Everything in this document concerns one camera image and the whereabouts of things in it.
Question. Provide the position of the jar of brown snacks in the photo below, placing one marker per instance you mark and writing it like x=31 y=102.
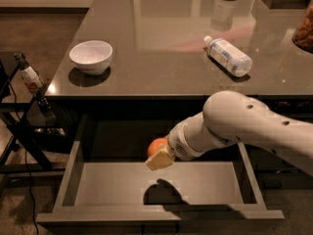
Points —
x=303 y=36

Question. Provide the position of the clear plastic water bottle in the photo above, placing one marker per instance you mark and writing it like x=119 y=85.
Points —
x=232 y=59

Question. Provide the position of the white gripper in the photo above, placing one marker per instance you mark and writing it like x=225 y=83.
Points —
x=177 y=141

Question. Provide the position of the orange fruit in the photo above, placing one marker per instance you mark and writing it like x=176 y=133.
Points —
x=155 y=145

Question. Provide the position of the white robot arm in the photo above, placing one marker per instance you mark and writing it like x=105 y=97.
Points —
x=228 y=118

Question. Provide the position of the white bowl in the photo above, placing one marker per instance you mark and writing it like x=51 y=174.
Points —
x=91 y=57

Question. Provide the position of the black side stand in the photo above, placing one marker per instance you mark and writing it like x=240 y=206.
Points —
x=32 y=130

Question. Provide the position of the bottle with white orange label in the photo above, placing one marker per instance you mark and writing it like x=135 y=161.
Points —
x=35 y=84

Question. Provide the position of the black drawer handle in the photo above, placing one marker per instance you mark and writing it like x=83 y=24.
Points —
x=155 y=229

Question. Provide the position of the open grey top drawer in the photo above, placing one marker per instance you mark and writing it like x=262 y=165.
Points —
x=107 y=185

